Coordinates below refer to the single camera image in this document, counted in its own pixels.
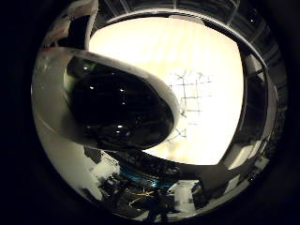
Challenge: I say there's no white cloth with dark grid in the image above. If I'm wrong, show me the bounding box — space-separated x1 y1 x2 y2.
167 68 215 143

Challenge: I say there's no blue and black electronics box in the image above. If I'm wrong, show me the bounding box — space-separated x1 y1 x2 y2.
120 167 176 190

